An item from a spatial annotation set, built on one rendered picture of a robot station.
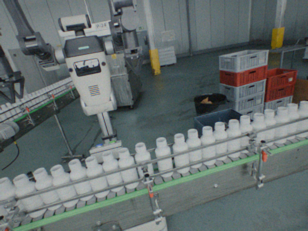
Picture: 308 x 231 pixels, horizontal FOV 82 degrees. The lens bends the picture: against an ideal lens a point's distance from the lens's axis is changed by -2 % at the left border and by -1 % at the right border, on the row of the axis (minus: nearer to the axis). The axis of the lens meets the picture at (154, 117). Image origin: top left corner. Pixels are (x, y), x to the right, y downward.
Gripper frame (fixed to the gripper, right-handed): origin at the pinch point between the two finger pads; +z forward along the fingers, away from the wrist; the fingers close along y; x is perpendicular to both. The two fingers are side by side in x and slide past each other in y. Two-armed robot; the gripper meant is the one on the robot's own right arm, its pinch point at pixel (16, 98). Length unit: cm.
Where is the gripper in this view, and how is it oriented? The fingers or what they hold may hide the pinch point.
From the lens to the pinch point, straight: 82.7
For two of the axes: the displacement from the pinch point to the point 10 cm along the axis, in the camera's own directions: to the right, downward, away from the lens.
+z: 1.5, 9.0, 4.0
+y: 2.3, 3.6, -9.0
